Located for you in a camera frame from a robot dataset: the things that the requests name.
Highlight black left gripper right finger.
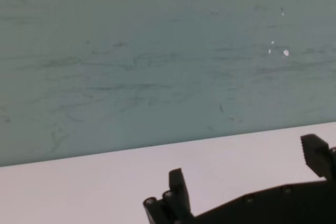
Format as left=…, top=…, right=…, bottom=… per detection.
left=300, top=134, right=336, bottom=183

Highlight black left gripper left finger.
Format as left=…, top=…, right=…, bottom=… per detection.
left=143, top=167, right=196, bottom=224

